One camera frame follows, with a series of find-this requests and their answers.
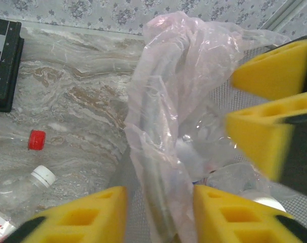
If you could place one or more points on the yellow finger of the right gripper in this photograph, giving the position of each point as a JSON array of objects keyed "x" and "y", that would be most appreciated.
[
  {"x": 269, "y": 141},
  {"x": 274, "y": 73}
]

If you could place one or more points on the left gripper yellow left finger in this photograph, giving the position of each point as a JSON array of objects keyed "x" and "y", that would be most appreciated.
[{"x": 92, "y": 217}]

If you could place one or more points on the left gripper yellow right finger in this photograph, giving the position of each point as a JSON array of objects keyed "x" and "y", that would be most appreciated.
[{"x": 234, "y": 217}]

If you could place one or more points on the long clear bottle white cap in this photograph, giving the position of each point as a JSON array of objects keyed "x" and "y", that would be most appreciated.
[{"x": 267, "y": 202}]

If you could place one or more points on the red cola-label bottle red cap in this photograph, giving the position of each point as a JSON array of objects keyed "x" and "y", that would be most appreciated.
[{"x": 37, "y": 139}]

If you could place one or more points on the grey mesh bin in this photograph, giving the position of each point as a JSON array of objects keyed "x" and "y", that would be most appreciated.
[{"x": 140, "y": 215}]

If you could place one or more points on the translucent pink bin liner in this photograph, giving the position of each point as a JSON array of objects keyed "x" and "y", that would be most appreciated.
[{"x": 168, "y": 88}]

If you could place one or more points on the red-white-label bottle white cap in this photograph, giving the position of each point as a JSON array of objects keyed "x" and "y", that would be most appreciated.
[{"x": 43, "y": 176}]

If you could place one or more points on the black grey checkered board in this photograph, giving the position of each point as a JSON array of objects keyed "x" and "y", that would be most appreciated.
[{"x": 4, "y": 65}]

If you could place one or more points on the right aluminium frame post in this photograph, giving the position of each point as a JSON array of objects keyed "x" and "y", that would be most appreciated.
[{"x": 287, "y": 15}]

